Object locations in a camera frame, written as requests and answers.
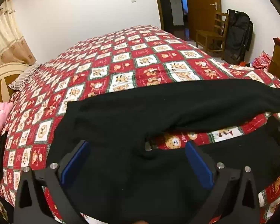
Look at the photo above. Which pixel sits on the red printed blanket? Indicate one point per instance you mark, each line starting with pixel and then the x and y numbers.
pixel 130 51

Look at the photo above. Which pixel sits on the beige patterned curtain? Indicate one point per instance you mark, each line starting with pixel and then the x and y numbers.
pixel 4 39

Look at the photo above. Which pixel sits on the pink pillow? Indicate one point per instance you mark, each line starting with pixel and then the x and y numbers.
pixel 0 119

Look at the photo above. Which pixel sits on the striped pillow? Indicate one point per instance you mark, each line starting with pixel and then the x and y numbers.
pixel 23 79

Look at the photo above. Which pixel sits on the black pants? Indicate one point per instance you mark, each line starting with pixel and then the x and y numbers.
pixel 130 112

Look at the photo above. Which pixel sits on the wooden chair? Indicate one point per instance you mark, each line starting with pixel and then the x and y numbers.
pixel 208 36

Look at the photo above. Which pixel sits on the dark wooden door frame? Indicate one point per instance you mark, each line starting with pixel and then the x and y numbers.
pixel 162 4

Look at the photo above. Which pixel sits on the black travel bag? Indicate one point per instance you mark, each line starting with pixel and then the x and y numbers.
pixel 238 32

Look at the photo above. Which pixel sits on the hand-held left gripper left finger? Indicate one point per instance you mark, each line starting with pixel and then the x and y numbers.
pixel 74 164

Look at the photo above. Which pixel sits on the brown wooden door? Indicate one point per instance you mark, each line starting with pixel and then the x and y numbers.
pixel 200 9

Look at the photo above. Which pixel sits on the cream wooden headboard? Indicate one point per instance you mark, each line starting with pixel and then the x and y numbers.
pixel 0 74

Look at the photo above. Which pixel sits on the red plaid cloth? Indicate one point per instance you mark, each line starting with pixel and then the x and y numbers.
pixel 262 60

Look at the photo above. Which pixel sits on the small black cloth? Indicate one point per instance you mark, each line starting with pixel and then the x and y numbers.
pixel 0 154

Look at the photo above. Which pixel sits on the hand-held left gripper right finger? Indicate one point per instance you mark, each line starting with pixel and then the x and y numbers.
pixel 198 166

